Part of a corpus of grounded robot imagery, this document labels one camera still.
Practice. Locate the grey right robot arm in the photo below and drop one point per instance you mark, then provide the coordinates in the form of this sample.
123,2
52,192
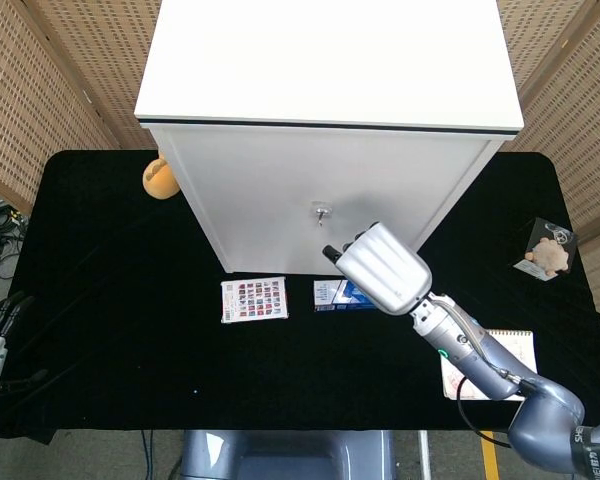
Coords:
480,355

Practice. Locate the orange plush toy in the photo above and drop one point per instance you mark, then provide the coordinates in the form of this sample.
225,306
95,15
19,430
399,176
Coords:
160,182

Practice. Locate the spiral notebook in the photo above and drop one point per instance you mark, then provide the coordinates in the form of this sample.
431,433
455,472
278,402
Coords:
517,345

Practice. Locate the blue toothpaste box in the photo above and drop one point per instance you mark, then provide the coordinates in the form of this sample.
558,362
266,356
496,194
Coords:
325,296

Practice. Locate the white box with colourful pictures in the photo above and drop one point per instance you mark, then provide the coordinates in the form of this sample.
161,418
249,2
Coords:
254,300

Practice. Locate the woven folding screen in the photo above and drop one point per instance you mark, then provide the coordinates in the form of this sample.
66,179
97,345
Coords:
570,100
40,90

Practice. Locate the black tablecloth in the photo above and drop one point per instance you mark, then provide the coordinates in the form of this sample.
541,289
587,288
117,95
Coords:
130,350

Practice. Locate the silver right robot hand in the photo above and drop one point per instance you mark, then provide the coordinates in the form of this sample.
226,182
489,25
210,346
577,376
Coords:
385,270

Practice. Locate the brown turtle toy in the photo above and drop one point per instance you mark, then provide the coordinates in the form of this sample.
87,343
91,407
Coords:
547,255

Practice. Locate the plush toy on card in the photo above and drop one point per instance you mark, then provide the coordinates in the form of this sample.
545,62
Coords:
557,232

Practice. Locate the cabinet door key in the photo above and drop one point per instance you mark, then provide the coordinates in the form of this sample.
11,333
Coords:
320,214

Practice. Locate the white cabinet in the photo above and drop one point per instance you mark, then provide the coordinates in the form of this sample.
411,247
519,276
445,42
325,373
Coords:
320,75

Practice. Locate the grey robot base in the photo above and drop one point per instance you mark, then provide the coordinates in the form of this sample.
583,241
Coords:
290,455

